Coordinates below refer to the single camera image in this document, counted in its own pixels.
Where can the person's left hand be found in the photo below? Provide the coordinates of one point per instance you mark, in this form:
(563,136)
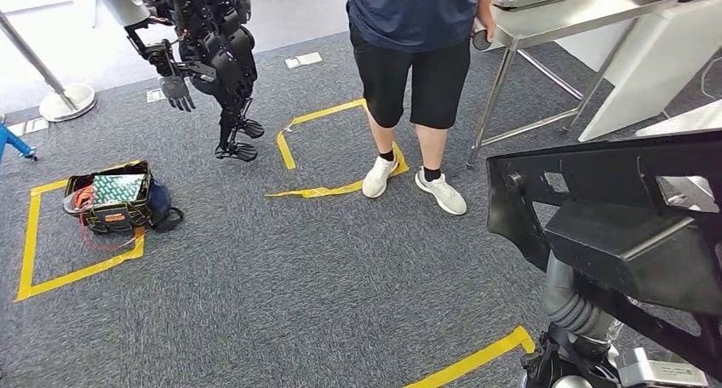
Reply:
(488,23)

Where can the black round disc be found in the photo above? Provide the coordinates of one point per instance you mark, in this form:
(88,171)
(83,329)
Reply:
(479,41)

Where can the black plastic plate bracket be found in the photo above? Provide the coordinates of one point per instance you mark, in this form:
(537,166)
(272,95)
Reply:
(620,250)

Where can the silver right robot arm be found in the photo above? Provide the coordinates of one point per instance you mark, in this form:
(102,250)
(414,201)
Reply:
(570,309)

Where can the person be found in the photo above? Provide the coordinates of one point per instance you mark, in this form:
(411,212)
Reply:
(412,13)

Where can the white divider panel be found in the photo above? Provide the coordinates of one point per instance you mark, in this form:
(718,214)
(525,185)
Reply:
(648,70)

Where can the metal floor outlet plate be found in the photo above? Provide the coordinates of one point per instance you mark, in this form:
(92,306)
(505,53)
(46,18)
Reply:
(31,127)
(155,95)
(303,60)

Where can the yellow floor tape square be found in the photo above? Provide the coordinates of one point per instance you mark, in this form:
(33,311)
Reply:
(285,148)

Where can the black humanoid robot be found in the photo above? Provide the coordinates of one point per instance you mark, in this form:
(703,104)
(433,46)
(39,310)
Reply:
(220,53)

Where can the green patterned box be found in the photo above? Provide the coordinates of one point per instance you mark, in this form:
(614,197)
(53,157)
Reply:
(118,188)

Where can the black tool bag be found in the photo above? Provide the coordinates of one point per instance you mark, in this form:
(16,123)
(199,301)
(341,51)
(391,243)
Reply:
(121,216)

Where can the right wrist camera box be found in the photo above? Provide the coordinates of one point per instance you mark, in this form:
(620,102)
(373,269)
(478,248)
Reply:
(660,371)

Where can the silver stanchion post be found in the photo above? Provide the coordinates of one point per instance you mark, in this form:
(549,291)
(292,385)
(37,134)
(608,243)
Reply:
(67,101)

